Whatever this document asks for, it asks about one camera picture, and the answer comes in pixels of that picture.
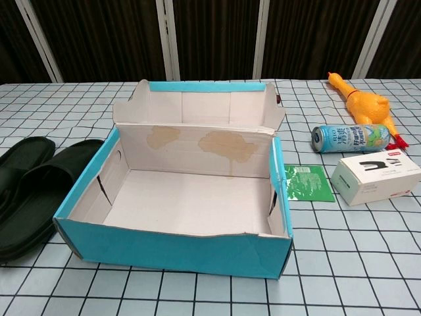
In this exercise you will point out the light blue shoe box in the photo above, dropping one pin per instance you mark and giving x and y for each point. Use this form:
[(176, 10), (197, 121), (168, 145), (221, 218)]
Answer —
[(164, 253)]

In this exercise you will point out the small white product box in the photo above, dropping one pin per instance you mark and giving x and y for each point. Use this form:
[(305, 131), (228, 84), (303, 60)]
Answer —
[(371, 184)]

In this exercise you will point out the black rubber slipper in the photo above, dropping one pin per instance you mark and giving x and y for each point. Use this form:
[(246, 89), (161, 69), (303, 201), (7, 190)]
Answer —
[(29, 210), (23, 151)]

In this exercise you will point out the green foil packet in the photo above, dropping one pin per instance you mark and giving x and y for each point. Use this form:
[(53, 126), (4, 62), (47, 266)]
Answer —
[(309, 184)]

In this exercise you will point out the blue checkered tablecloth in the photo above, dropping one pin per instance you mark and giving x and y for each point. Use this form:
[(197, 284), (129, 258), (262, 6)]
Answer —
[(329, 263)]

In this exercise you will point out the yellow rubber chicken toy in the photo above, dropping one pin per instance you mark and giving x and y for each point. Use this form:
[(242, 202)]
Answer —
[(365, 105)]

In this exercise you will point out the white metal frame post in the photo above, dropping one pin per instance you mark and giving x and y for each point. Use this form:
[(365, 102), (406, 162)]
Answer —
[(39, 42), (370, 39), (168, 39), (261, 39)]

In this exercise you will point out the black curtain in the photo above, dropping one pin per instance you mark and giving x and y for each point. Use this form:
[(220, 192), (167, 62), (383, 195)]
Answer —
[(108, 39)]

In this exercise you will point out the blue green drink can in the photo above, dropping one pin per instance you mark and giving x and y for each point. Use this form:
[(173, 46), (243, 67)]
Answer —
[(352, 138)]

